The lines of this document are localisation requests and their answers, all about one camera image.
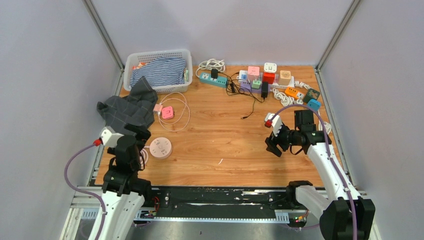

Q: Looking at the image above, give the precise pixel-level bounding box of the pink cube socket back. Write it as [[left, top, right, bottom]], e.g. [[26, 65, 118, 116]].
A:
[[247, 66, 260, 82]]

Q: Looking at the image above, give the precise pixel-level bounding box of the black power adapter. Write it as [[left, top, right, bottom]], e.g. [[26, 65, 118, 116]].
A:
[[260, 81, 269, 99]]

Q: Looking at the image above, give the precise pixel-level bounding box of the orange power strip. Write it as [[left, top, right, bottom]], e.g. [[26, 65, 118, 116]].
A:
[[284, 87, 305, 100]]

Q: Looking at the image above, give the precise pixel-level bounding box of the black thin cable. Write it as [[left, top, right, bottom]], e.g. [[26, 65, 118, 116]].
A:
[[218, 71, 266, 120]]

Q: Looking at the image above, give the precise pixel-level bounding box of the white coiled cord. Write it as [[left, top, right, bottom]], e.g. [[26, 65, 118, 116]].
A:
[[194, 58, 226, 79], [271, 87, 304, 108]]

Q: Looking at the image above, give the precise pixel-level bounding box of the dark grey checked cloth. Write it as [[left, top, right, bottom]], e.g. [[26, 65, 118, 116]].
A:
[[96, 76, 158, 136]]

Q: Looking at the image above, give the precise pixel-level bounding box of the red cube socket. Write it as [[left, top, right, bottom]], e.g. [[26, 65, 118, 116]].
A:
[[262, 72, 276, 85]]

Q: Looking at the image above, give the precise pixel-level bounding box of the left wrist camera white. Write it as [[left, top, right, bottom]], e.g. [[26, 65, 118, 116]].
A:
[[93, 126, 124, 148]]

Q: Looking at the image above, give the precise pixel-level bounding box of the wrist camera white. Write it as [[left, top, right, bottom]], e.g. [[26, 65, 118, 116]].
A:
[[93, 126, 124, 148], [264, 112, 284, 137]]

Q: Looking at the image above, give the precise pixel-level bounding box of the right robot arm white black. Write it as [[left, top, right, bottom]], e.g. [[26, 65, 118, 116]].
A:
[[264, 110, 376, 240]]

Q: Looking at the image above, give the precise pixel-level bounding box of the white long power strip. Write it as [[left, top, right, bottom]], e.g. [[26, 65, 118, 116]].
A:
[[236, 70, 295, 89]]

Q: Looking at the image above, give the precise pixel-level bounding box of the white coiled cord back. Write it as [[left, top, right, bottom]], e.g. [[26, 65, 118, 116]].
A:
[[194, 58, 226, 79]]

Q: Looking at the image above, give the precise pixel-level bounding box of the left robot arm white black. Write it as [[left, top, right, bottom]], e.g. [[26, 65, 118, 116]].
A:
[[88, 123, 153, 240]]

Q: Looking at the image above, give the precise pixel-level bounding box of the round pink power strip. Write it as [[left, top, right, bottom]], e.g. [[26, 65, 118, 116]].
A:
[[149, 137, 173, 160]]

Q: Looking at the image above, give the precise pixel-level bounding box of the blue white striped cloth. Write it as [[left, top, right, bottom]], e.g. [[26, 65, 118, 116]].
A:
[[130, 56, 186, 88]]

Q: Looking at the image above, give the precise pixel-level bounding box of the pink power strip cord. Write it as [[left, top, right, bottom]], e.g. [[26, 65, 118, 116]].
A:
[[139, 145, 151, 170]]

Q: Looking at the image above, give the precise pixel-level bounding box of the pink cube adapter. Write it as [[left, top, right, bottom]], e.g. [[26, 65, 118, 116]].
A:
[[161, 106, 175, 120]]

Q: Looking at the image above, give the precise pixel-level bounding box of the pink usb cable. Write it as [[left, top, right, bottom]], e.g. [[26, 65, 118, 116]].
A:
[[156, 91, 192, 133]]

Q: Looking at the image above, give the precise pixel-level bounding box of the light pink usb charger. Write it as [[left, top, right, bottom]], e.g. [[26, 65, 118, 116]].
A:
[[153, 104, 163, 116]]

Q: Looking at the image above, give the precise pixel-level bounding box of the black charger on teal strip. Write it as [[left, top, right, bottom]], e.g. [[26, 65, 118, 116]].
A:
[[210, 68, 219, 79]]

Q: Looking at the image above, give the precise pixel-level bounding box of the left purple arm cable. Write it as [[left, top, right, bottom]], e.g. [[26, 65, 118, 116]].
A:
[[63, 143, 108, 240]]

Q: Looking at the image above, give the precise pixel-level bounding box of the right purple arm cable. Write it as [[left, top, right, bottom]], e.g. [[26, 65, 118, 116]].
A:
[[270, 104, 359, 240]]

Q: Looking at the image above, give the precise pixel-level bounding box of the white cube socket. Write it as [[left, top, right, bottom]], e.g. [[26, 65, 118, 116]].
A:
[[263, 62, 278, 74]]

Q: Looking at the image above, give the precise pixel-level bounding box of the tan cube socket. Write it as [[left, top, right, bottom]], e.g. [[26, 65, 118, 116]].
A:
[[278, 70, 292, 86]]

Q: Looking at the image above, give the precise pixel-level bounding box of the white plastic basket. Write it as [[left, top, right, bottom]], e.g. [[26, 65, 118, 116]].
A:
[[123, 49, 194, 94]]

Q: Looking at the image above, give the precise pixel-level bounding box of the white coiled cord middle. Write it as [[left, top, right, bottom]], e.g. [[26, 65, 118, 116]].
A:
[[271, 87, 304, 108]]

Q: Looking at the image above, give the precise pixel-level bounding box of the white blue small adapter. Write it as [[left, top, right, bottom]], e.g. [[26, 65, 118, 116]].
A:
[[239, 74, 248, 81]]

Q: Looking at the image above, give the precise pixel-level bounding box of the blue cube socket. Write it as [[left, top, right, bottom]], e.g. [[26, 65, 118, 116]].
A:
[[306, 99, 322, 112]]

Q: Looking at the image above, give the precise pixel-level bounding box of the dark green cube socket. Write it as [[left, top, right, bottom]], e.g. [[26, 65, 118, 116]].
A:
[[302, 88, 321, 104]]

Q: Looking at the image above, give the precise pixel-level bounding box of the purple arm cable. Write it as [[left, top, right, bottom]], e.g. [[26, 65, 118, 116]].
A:
[[270, 104, 359, 240], [63, 143, 108, 240]]

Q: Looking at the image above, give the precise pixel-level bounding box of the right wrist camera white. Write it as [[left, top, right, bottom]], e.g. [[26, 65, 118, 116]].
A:
[[264, 112, 284, 137]]

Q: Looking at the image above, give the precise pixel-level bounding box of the teal power strip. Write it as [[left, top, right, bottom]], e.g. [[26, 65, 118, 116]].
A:
[[199, 72, 228, 89]]

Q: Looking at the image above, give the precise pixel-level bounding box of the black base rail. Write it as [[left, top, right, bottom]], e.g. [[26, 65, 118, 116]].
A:
[[135, 186, 313, 225]]

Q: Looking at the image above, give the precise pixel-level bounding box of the green small adapter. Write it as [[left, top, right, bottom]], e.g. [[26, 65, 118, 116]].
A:
[[251, 80, 262, 90]]

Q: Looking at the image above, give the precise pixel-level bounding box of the white cord edge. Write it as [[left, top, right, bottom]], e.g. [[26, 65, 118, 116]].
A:
[[317, 110, 333, 135]]

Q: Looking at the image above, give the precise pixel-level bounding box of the purple power strip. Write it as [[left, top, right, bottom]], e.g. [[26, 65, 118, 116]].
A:
[[238, 80, 261, 94]]

